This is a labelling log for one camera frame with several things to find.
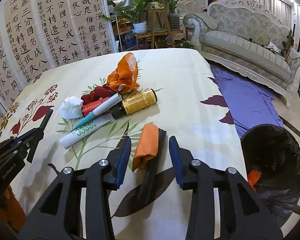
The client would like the red plastic bag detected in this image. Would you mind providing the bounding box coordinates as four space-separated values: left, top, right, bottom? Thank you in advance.
247 170 262 192

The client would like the orange cloth piece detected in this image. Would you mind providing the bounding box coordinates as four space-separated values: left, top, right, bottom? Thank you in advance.
132 124 159 172

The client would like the black-lined trash bin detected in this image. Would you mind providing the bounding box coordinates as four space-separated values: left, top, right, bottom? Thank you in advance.
241 124 300 227

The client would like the white crumpled tissue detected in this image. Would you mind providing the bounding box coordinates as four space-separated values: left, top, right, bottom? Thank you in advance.
59 96 83 119

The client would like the white green lettered tube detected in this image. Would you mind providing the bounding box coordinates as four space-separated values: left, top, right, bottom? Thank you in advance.
59 114 114 149

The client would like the dark red cloth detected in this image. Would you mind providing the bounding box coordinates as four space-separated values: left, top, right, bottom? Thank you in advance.
81 83 116 105

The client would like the orange plastic bag on table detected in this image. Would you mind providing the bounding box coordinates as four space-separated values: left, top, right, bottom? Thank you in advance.
107 53 140 95

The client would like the yellow labelled black bottle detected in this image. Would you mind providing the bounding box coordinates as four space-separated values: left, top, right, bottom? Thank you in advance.
110 89 158 119

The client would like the calligraphy folding screen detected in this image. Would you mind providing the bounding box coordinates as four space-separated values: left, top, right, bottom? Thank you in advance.
0 0 118 133

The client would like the purple sheet on floor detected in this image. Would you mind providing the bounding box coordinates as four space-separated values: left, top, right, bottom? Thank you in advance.
210 64 284 138

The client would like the floral cream tablecloth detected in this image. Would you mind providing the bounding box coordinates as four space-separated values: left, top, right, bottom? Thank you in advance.
0 49 246 239

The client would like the wooden plant stand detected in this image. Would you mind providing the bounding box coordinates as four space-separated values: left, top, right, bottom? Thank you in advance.
135 9 184 49

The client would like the ornate grey white sofa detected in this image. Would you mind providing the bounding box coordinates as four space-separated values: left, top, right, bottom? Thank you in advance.
183 0 300 107

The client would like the tall green potted plant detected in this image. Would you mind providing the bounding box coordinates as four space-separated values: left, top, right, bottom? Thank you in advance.
167 0 180 30

